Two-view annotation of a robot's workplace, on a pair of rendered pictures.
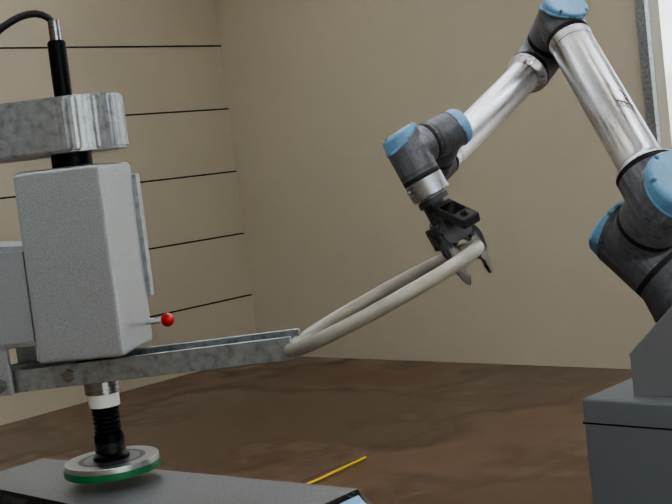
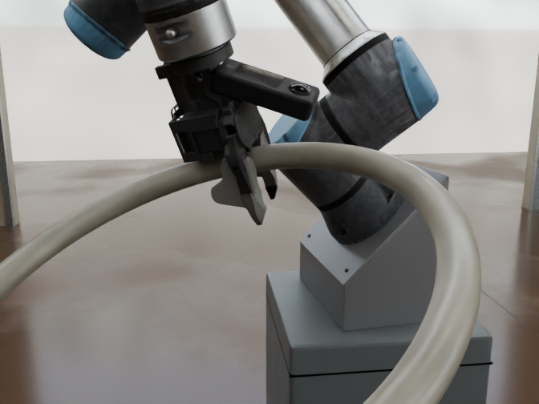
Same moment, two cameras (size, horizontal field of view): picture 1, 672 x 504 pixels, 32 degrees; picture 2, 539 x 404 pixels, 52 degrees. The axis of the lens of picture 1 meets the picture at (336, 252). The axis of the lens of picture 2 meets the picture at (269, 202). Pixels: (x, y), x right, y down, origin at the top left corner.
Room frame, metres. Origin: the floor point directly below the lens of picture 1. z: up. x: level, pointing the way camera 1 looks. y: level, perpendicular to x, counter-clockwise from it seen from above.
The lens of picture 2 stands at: (2.18, 0.20, 1.35)
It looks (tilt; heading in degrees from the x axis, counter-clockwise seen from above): 14 degrees down; 310
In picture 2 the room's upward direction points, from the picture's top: straight up
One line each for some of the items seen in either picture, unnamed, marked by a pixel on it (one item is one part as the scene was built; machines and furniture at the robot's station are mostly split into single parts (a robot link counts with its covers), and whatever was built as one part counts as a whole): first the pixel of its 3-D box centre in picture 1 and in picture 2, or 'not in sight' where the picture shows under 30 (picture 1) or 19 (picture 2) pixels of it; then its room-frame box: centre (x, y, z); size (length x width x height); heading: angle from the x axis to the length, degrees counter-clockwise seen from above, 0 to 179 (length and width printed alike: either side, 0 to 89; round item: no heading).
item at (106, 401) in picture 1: (103, 398); not in sight; (2.63, 0.56, 1.01); 0.07 x 0.07 x 0.04
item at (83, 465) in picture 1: (112, 460); not in sight; (2.63, 0.56, 0.86); 0.21 x 0.21 x 0.01
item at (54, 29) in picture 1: (58, 60); not in sight; (2.63, 0.56, 1.77); 0.04 x 0.04 x 0.17
